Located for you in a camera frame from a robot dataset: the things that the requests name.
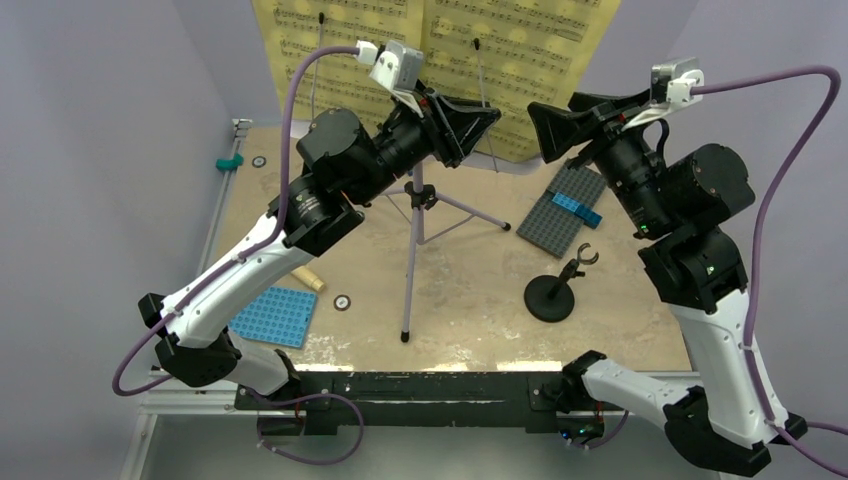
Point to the dark grey studded baseplate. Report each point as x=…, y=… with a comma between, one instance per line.
x=550, y=227

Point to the yellow sheet music page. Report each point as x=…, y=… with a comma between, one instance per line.
x=291, y=30
x=509, y=54

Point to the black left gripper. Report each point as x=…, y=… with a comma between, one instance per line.
x=449, y=124

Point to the blue brick on baseplate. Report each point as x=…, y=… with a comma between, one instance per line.
x=586, y=214

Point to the lilac tripod music stand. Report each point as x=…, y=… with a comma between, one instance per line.
x=420, y=192

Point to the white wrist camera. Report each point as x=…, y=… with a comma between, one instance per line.
x=394, y=66
x=672, y=83

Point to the light blue studded baseplate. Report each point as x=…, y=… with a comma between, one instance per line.
x=279, y=316

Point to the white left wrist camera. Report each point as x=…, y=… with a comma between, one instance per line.
x=394, y=66

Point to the poker chip front left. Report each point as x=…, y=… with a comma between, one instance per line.
x=342, y=302

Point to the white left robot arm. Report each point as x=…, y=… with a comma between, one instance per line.
x=344, y=170

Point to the black desktop microphone stand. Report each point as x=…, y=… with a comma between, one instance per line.
x=550, y=298

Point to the teal plastic clip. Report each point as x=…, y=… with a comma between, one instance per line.
x=229, y=164

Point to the cream yellow microphone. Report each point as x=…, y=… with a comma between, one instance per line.
x=309, y=279

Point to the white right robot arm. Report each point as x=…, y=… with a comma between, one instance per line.
x=727, y=421

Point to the black front mounting rail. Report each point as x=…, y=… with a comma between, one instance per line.
x=320, y=403

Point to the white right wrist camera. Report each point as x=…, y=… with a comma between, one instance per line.
x=672, y=83

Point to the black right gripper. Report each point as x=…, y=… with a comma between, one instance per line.
x=597, y=119

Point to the aluminium left frame rail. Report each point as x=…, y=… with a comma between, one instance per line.
x=175, y=400

